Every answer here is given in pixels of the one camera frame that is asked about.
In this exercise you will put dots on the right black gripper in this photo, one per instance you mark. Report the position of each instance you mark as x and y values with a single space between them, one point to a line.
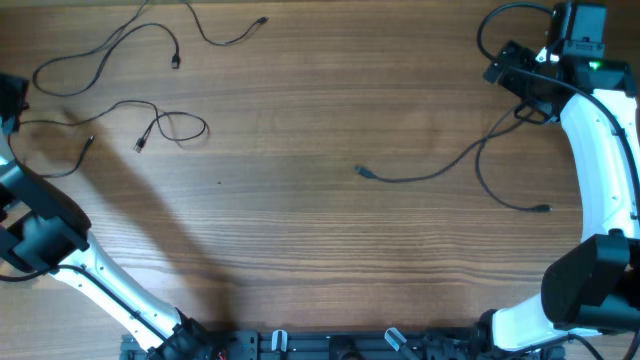
509 80

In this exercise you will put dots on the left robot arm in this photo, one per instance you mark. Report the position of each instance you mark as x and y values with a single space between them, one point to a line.
54 239

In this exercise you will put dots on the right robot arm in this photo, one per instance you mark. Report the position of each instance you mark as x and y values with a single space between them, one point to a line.
593 289

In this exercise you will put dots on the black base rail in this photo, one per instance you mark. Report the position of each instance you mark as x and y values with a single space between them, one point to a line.
434 344

